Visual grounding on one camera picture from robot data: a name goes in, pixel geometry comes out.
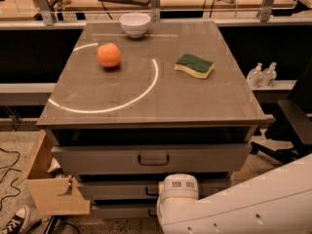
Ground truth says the grey drawer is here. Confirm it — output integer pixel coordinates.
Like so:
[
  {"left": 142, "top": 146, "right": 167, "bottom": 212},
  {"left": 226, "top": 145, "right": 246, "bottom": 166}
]
[
  {"left": 92, "top": 201, "right": 157, "bottom": 219},
  {"left": 77, "top": 178, "right": 229, "bottom": 201},
  {"left": 52, "top": 143, "right": 251, "bottom": 176}
]

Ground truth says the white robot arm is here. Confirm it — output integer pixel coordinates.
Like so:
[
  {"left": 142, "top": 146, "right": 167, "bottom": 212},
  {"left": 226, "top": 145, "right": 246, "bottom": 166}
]
[{"left": 157, "top": 154, "right": 312, "bottom": 234}]

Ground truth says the grey drawer cabinet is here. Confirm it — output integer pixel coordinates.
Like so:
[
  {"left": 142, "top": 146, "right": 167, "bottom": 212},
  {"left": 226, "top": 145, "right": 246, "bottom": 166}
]
[{"left": 36, "top": 19, "right": 267, "bottom": 144}]

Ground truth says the grey top drawer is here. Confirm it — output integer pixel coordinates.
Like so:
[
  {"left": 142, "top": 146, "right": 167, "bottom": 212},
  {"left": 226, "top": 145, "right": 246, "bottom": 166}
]
[{"left": 52, "top": 143, "right": 251, "bottom": 176}]

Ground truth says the grey bottom drawer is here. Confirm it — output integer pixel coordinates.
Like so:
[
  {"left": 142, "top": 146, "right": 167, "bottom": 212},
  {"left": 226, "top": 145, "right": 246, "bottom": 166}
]
[{"left": 92, "top": 201, "right": 157, "bottom": 219}]

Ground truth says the green yellow sponge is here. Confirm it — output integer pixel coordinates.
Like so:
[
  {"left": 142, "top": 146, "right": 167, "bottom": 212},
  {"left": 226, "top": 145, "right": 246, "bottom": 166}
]
[{"left": 175, "top": 54, "right": 215, "bottom": 79}]

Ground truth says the orange fruit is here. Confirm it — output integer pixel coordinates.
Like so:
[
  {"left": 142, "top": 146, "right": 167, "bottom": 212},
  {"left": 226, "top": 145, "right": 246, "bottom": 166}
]
[{"left": 97, "top": 43, "right": 121, "bottom": 67}]

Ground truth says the white bowl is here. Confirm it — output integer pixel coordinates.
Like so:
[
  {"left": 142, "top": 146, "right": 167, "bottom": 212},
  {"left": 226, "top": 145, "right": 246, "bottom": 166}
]
[{"left": 119, "top": 13, "right": 151, "bottom": 38}]

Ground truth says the right clear pump bottle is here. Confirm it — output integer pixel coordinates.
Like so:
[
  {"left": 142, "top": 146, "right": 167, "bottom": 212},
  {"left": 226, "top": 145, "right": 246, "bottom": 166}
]
[{"left": 261, "top": 62, "right": 277, "bottom": 87}]

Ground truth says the cardboard box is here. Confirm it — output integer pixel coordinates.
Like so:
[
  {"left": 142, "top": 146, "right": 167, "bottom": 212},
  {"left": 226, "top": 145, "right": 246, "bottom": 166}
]
[{"left": 16, "top": 131, "right": 91, "bottom": 216}]

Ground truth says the black office chair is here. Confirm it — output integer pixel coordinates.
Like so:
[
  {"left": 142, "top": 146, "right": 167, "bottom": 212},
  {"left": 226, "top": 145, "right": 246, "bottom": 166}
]
[{"left": 251, "top": 59, "right": 312, "bottom": 164}]

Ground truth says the black white sneaker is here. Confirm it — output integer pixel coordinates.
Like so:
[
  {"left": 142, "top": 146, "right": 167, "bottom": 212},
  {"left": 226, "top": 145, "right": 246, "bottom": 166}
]
[{"left": 1, "top": 206, "right": 30, "bottom": 234}]

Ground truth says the black floor cable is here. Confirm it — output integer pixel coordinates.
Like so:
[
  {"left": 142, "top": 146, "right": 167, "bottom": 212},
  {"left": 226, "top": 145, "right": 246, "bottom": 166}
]
[{"left": 0, "top": 146, "right": 23, "bottom": 212}]

